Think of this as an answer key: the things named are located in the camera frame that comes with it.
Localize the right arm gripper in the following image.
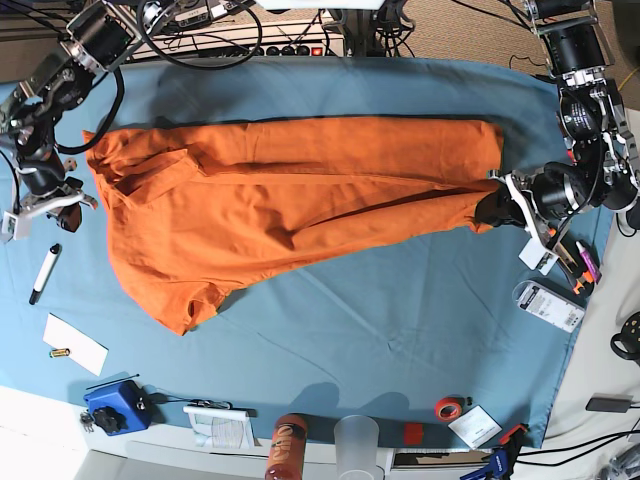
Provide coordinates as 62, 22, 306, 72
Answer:
1, 157, 98, 243

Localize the orange black utility knife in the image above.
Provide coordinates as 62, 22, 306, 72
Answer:
554, 240, 594, 298

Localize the white booklet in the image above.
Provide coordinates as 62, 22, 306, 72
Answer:
183, 406, 255, 449

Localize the purple glue tube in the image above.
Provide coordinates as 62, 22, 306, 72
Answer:
575, 241, 602, 284

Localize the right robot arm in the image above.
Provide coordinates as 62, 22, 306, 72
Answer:
1, 1, 188, 243

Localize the white marker pen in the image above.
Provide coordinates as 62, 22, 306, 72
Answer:
28, 243, 62, 305

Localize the white square packet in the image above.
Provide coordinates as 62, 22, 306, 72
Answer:
448, 406, 502, 449

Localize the blue clamp bottom right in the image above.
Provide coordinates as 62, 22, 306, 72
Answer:
460, 424, 529, 480

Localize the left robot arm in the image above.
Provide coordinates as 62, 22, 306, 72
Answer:
475, 1, 639, 274

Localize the plastic blister pack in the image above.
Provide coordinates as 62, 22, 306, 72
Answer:
512, 280, 586, 333

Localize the red flat piece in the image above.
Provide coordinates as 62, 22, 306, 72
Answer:
403, 422, 424, 446

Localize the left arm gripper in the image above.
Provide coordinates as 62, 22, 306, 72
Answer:
474, 166, 581, 274

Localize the blue box with knob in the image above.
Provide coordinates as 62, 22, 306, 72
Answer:
83, 380, 152, 436

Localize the black power adapter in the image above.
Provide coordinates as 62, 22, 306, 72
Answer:
585, 396, 633, 413

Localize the black power strip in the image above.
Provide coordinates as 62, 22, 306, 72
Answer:
197, 44, 336, 58

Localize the blue-grey table cloth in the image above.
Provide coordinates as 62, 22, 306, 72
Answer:
1, 57, 578, 448

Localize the red tape roll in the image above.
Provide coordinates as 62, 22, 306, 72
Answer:
434, 396, 466, 422

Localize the small AA battery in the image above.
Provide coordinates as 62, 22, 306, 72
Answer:
49, 349, 71, 358

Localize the frosted plastic cup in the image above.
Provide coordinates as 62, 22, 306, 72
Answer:
334, 415, 384, 480

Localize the white paper card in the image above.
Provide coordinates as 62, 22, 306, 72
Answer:
43, 313, 108, 376

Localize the orange drink bottle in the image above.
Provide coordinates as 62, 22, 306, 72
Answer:
264, 414, 308, 480

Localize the orange t-shirt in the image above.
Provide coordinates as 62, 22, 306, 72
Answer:
86, 116, 504, 335

